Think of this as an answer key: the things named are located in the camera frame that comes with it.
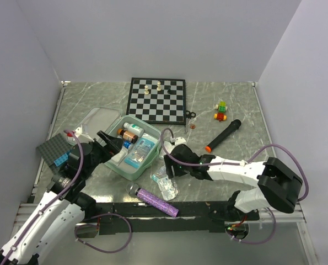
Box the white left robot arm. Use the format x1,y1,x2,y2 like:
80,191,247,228
0,130,123,264

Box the black white chessboard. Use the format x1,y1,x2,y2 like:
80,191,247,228
126,77,186,125

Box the alcohol wipe sachets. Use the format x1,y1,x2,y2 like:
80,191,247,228
158,177,179,201

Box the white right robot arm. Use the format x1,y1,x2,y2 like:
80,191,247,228
164,144,303,220

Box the white medicine bottle green label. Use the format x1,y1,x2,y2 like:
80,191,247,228
123,123,144,137

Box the white gauze pad packet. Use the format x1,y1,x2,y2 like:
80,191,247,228
111,146,128,166

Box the grey lego baseplate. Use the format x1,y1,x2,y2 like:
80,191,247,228
36,133,71,166

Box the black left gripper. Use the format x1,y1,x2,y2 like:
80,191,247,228
82,130,125,178

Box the cream chess pawn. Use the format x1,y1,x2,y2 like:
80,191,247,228
157,81,162,91
144,85,149,95

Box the black binder clip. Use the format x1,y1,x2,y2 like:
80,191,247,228
185,110,196,119

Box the blue white bandage roll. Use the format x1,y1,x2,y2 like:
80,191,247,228
123,141,133,150

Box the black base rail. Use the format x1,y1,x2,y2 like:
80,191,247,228
76,193,260,235

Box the cream chess pawn right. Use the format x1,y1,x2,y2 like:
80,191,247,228
157,81,162,91

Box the colourful toy block car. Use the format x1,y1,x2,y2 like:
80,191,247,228
214,101,228,121

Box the brown orange syrup bottle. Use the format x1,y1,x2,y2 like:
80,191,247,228
117,129,138,144

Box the cream chess pawn left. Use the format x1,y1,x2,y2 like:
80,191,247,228
144,85,149,95

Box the blue white mask packet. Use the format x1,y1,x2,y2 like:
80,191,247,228
124,133,158,169

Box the purple glitter microphone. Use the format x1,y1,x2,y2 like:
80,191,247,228
126,183,179,218

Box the black tube orange cap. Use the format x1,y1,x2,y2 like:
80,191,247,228
205,119,241,153

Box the mint green medicine case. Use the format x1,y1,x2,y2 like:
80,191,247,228
74,107,161,181

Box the blue lego brick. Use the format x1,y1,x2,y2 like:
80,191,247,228
54,151,70,167

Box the clear plaster strip packet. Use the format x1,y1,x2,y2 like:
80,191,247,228
164,141,175,153

